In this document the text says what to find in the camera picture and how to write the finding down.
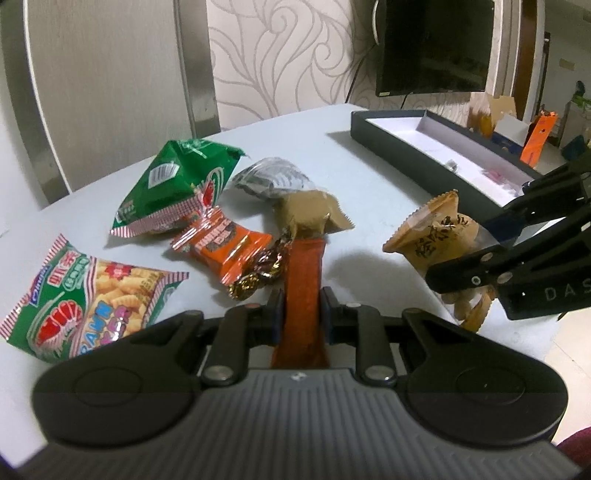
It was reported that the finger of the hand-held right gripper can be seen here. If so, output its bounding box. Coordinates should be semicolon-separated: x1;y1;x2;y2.
424;203;591;296
480;161;591;245

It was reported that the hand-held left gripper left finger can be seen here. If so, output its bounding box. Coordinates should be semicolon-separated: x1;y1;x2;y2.
124;288;286;388

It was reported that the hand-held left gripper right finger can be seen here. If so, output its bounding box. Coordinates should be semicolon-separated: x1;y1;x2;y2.
321;286;468;388

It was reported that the red snack bar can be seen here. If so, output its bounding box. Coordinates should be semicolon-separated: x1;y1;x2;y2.
270;237;331;369

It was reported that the yellow snack packet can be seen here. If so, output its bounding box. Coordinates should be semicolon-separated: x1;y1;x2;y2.
382;189;502;333

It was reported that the gold foil candy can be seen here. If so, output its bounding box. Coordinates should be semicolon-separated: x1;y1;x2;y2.
228;226;293;302

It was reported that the orange snack packet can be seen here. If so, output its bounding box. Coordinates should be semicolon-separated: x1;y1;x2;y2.
171;208;274;289

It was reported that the brown snack packet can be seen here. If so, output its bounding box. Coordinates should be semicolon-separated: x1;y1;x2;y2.
272;188;355;241

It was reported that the clear printed snack packet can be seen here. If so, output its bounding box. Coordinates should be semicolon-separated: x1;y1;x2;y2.
229;157;312;201

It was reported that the dark box with white inside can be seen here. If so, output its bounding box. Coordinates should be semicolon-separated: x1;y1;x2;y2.
350;109;568;217

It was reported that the orange carton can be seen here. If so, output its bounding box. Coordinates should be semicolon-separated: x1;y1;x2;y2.
519;111;560;168

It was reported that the white and blue box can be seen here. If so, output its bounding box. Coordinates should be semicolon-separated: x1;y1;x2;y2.
490;114;536;155

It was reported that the brown cardboard box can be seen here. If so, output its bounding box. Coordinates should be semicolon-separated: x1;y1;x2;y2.
467;91;518;139

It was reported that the dark red patterned clothing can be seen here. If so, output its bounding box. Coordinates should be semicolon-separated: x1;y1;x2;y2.
556;427;591;467

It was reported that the green prawn cracker packet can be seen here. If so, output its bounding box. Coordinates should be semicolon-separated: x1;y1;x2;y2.
110;138;246;238
0;233;190;365

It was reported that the black flat screen monitor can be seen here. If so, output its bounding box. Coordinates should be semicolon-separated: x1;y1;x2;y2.
374;0;496;97

